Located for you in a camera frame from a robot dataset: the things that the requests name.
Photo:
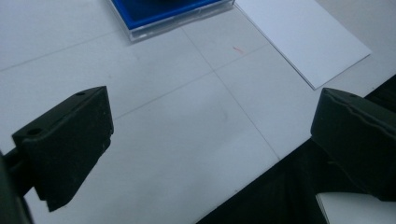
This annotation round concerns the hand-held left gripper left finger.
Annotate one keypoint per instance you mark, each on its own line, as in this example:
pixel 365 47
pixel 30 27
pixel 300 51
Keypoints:
pixel 71 143

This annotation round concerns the white flat board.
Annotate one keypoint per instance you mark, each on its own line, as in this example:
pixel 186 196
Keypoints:
pixel 358 211

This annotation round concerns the white paper sheet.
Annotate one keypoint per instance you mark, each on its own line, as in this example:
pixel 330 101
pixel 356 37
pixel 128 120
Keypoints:
pixel 305 40

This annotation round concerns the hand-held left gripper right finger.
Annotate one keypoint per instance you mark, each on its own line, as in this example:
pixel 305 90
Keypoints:
pixel 358 140

